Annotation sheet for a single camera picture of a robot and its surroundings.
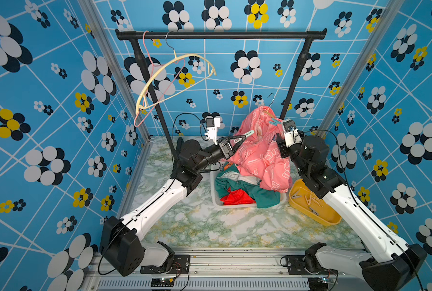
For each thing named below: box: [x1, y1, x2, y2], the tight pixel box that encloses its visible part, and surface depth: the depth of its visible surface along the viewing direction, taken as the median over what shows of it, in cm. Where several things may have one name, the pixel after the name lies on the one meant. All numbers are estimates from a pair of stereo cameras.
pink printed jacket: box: [228, 105, 294, 193], surface depth 78 cm
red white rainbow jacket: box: [220, 186, 257, 206], surface depth 85 cm
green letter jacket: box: [214, 161, 281, 209], surface depth 86 cm
